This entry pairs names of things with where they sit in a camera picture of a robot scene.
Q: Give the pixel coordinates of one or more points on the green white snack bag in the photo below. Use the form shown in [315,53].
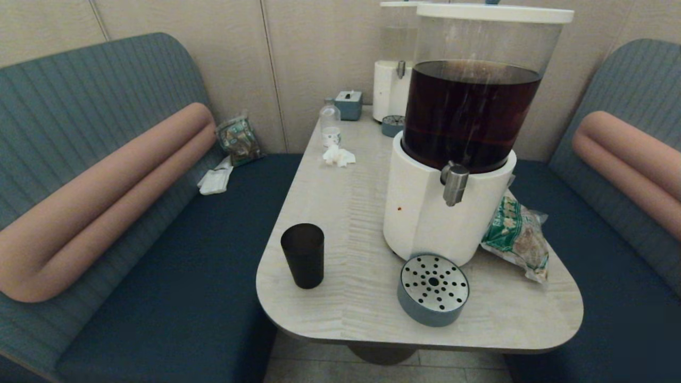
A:
[516,239]

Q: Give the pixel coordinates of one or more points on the black plastic cup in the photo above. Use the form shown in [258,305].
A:
[303,258]

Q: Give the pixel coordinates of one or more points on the teal left booth bench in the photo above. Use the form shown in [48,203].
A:
[159,266]

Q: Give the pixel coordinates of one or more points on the clear plastic bottle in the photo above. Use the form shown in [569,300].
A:
[330,125]

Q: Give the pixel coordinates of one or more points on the steel dispenser tap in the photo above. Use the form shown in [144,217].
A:
[456,183]
[400,69]

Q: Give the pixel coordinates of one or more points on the white napkin pack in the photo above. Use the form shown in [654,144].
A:
[215,181]

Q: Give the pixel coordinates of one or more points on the pink left bolster cushion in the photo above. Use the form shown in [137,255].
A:
[96,207]

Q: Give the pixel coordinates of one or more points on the pink right bolster cushion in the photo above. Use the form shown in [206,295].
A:
[633,159]

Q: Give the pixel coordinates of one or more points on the grey blue tissue box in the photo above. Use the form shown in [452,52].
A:
[348,106]

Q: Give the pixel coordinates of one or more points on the teal booth bench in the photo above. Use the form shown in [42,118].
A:
[159,266]
[612,266]

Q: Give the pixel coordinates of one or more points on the dark tea beverage dispenser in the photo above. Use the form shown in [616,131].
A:
[420,213]

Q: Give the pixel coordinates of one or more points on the teal right booth bench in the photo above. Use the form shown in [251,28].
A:
[612,266]

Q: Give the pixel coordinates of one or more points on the clear water beverage dispenser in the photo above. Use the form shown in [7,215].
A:
[387,93]

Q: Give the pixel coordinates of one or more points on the round grey drip tray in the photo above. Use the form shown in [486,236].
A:
[425,313]
[391,128]

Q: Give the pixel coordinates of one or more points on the pink bolster cushion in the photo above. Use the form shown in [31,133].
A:
[633,159]
[96,207]

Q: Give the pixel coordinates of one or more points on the bronze table pedestal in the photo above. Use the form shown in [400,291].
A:
[382,355]

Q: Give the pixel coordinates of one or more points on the crumpled white tissue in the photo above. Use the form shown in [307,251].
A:
[338,156]

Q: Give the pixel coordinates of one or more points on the brown green snack bag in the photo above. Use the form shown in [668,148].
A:
[238,141]

